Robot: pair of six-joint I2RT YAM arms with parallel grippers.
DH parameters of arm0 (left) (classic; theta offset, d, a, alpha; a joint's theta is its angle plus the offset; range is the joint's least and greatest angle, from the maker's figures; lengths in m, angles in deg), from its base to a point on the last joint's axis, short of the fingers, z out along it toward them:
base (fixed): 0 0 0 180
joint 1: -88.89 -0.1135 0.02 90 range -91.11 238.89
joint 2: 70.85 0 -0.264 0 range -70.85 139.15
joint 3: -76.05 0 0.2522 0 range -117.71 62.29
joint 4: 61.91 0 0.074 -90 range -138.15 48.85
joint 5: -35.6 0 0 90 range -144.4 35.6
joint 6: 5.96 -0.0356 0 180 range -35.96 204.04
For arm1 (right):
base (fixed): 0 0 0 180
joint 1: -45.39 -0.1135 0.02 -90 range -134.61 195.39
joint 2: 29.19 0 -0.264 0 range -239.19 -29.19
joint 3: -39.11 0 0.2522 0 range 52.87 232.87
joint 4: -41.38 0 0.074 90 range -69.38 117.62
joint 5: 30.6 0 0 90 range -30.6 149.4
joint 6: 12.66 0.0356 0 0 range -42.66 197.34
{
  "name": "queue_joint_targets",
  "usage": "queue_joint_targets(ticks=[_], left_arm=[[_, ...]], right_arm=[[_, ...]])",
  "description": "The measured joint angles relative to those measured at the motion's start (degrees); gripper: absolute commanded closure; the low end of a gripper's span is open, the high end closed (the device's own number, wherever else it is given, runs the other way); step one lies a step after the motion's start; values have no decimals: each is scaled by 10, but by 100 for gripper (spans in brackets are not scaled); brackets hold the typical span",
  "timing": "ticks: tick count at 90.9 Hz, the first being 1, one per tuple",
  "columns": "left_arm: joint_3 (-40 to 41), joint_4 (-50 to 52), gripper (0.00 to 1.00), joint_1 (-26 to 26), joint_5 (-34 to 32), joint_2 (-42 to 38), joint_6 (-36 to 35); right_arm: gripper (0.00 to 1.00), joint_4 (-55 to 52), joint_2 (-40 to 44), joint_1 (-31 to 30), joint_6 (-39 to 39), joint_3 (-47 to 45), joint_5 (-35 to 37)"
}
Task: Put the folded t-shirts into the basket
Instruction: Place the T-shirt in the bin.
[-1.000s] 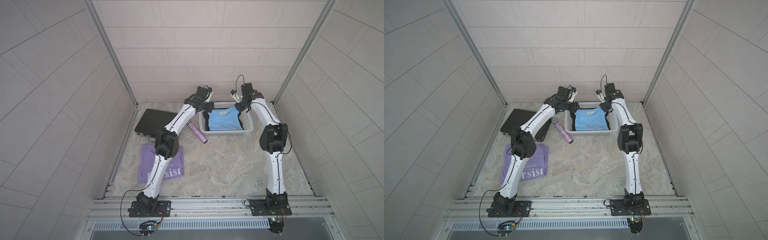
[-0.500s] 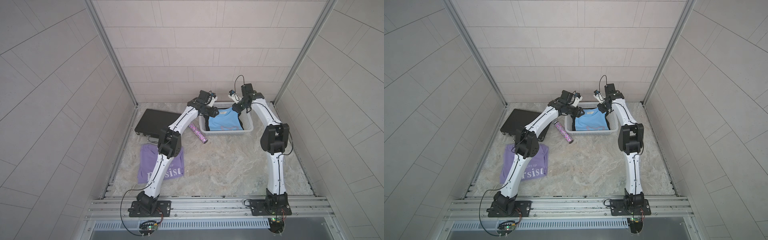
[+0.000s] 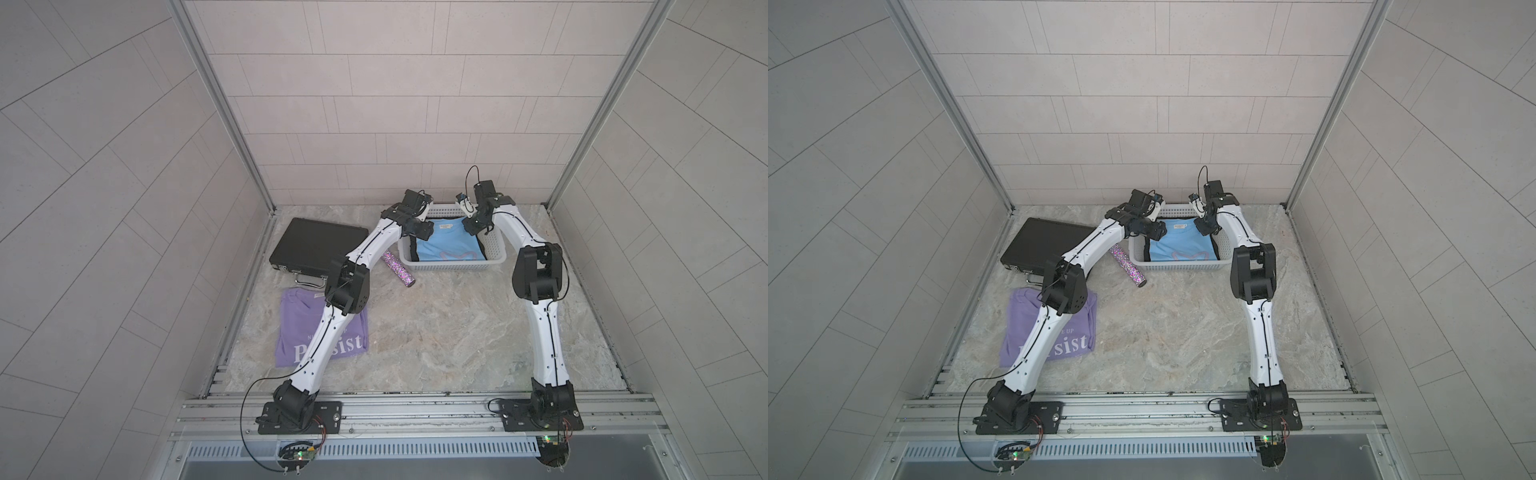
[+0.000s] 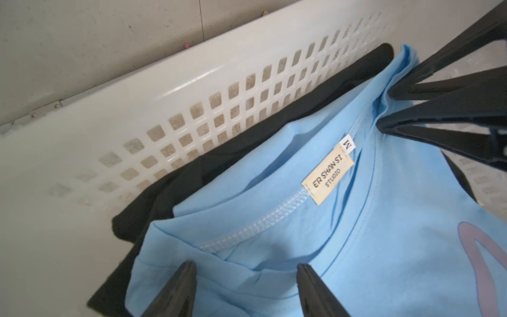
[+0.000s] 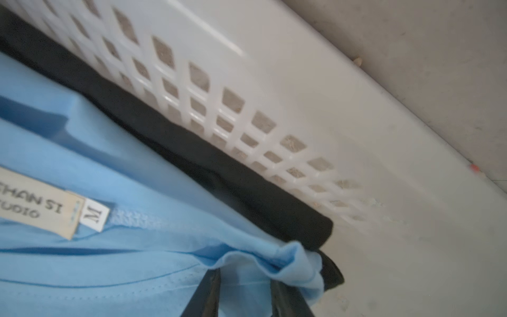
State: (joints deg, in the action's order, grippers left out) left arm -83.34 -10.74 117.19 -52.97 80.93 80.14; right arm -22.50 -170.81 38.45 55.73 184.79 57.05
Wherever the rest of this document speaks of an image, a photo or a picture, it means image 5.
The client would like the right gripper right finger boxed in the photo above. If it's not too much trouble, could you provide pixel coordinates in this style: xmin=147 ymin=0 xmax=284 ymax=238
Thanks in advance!
xmin=270 ymin=280 xmax=314 ymax=317

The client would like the black t-shirt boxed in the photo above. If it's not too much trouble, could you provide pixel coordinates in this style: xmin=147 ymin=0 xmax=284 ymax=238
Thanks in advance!
xmin=1 ymin=14 xmax=345 ymax=292

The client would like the light blue t-shirt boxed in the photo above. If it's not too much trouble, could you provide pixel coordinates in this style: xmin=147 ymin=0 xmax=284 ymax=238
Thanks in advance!
xmin=1 ymin=55 xmax=324 ymax=316

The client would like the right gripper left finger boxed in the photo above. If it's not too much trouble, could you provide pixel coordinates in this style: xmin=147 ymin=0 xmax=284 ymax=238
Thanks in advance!
xmin=181 ymin=269 xmax=221 ymax=317

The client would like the white plastic basket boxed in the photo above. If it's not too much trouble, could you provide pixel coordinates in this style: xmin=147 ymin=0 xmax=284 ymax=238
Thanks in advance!
xmin=1 ymin=1 xmax=506 ymax=316

